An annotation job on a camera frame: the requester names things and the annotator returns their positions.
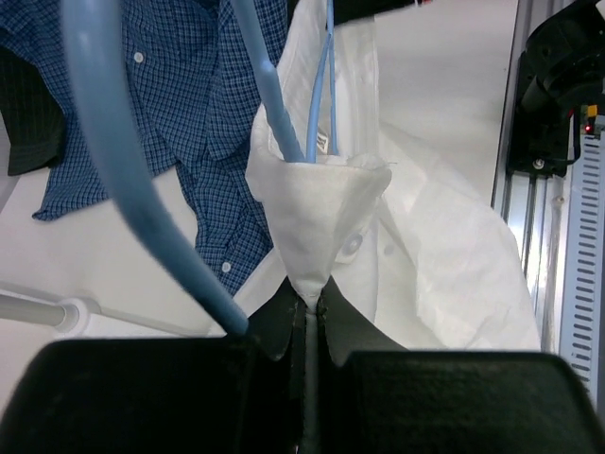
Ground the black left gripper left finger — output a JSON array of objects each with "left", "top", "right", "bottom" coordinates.
[{"left": 0, "top": 278, "right": 308, "bottom": 454}]

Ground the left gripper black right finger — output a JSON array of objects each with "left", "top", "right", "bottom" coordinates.
[{"left": 317, "top": 276, "right": 605, "bottom": 454}]

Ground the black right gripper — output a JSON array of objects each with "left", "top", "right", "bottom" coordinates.
[{"left": 333, "top": 0, "right": 416, "bottom": 24}]

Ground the white shirt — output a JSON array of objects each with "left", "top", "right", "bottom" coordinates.
[{"left": 233, "top": 0, "right": 543, "bottom": 454}]

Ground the light blue hanger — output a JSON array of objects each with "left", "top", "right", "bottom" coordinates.
[{"left": 61, "top": 1, "right": 335, "bottom": 336}]

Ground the blue plaid shirt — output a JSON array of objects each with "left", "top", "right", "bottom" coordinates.
[{"left": 1, "top": 1, "right": 272, "bottom": 293}]

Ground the black striped shirt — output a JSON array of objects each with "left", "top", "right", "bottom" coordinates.
[{"left": 1, "top": 47, "right": 66, "bottom": 176}]

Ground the white rack foot left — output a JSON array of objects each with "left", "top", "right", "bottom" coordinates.
[{"left": 1, "top": 282, "right": 210, "bottom": 339}]

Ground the grey slotted cable duct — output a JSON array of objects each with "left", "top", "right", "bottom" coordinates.
[{"left": 559, "top": 135, "right": 604, "bottom": 400}]

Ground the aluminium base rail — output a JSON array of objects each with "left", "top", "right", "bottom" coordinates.
[{"left": 492, "top": 1, "right": 571, "bottom": 354}]

